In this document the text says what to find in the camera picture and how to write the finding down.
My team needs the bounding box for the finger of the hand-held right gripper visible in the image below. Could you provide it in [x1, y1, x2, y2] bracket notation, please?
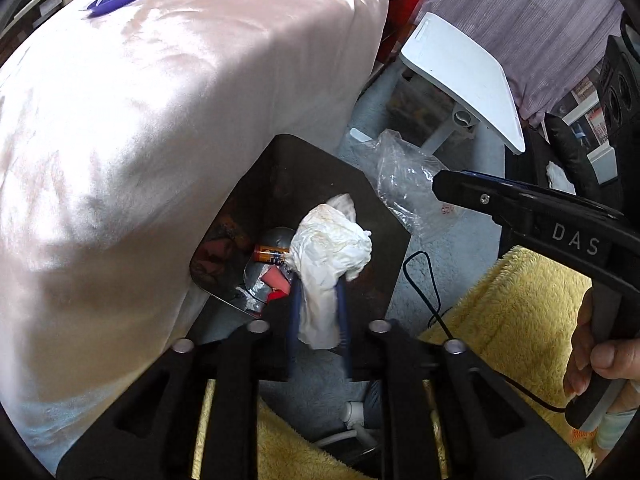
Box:
[461, 171, 583, 205]
[432, 169, 533, 233]

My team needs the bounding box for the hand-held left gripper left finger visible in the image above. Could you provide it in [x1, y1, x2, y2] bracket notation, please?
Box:
[56, 280, 304, 480]

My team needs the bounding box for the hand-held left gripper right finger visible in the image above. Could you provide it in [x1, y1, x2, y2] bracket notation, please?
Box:
[334, 280, 587, 480]

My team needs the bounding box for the orange snack tube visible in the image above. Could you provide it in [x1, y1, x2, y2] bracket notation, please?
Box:
[252, 243, 292, 265]

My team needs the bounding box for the white tissue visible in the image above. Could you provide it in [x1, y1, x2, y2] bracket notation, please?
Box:
[284, 192, 374, 351]

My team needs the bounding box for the clear zip bag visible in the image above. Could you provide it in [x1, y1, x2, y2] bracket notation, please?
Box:
[349, 129, 453, 238]

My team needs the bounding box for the black trash bin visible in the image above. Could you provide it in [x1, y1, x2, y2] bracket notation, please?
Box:
[188, 133, 412, 382]

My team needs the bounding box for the person's right forearm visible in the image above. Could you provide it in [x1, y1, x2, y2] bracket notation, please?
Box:
[594, 400, 635, 453]

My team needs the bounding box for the person's right hand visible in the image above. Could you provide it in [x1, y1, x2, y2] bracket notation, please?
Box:
[563, 287, 634, 412]

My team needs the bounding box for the white bookshelf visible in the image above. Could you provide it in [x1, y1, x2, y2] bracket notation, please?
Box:
[550, 67, 622, 187]

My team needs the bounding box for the yellow fluffy towel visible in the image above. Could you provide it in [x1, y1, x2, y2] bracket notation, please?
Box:
[192, 247, 608, 480]

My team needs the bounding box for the white power plug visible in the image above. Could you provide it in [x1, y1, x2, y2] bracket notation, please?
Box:
[314, 399, 382, 457]

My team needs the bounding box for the white side table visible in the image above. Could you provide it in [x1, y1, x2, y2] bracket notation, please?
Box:
[349, 12, 525, 157]

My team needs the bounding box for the black office chair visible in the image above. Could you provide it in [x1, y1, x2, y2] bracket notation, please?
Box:
[502, 9, 640, 201]

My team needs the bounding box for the purple curtain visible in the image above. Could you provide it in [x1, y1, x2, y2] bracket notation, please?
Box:
[414, 0, 628, 128]

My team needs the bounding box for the red box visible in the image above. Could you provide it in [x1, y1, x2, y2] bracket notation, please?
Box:
[379, 0, 427, 63]

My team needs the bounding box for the pink satin blanket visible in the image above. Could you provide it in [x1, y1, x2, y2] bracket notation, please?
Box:
[0, 0, 391, 463]

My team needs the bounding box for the thin black cable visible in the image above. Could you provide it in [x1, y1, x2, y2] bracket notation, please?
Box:
[402, 250, 572, 415]

